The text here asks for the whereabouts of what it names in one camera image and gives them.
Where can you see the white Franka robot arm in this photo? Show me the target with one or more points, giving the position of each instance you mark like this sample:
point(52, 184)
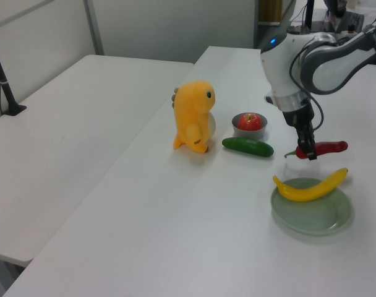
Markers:
point(327, 71)

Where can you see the yellow banana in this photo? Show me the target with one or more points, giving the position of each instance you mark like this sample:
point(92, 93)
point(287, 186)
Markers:
point(305, 195)

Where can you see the red chili pepper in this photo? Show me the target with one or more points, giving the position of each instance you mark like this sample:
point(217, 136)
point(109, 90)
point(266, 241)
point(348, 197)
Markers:
point(330, 147)

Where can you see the red apple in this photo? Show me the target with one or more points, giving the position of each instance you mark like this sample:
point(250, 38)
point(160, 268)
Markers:
point(249, 121)

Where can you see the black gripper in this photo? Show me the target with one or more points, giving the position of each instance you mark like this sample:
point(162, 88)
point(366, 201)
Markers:
point(299, 116)

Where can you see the round metal bowl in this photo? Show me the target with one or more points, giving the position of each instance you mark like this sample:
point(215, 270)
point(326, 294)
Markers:
point(250, 135)

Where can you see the orange plush dinosaur toy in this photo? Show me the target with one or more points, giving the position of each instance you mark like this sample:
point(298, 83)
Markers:
point(191, 111)

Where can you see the pale green plastic plate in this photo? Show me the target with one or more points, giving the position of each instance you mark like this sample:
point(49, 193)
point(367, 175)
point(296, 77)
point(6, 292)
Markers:
point(311, 216)

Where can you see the black background stand pole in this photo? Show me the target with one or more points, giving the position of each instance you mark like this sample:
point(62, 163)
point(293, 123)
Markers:
point(310, 14)

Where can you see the black pole with base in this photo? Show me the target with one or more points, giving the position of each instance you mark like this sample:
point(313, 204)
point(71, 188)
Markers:
point(4, 83)

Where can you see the green cucumber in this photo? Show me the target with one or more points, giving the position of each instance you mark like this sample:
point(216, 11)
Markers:
point(248, 147)

